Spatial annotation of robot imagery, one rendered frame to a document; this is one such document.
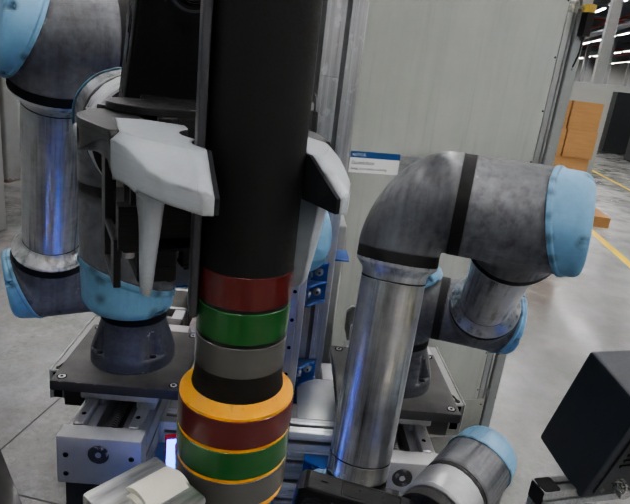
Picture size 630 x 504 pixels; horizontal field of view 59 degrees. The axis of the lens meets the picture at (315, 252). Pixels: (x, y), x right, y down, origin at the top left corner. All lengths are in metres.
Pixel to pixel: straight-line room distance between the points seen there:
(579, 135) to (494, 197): 7.78
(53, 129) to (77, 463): 0.53
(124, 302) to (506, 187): 0.39
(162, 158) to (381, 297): 0.48
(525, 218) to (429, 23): 1.64
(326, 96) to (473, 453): 0.69
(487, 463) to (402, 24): 1.72
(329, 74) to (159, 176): 0.93
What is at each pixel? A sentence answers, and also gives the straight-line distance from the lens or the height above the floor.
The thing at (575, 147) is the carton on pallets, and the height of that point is 1.00.
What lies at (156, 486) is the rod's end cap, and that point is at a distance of 0.22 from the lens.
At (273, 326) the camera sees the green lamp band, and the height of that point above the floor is 1.50.
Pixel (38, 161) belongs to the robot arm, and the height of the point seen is 1.43.
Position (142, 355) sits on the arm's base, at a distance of 1.06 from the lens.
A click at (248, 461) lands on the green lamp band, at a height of 1.45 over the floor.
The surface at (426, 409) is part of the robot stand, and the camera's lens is 1.06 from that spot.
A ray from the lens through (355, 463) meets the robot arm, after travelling 0.70.
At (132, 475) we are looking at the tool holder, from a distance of 0.23.
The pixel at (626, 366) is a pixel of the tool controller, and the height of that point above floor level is 1.25.
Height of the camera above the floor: 1.59
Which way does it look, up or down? 18 degrees down
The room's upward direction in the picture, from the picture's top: 7 degrees clockwise
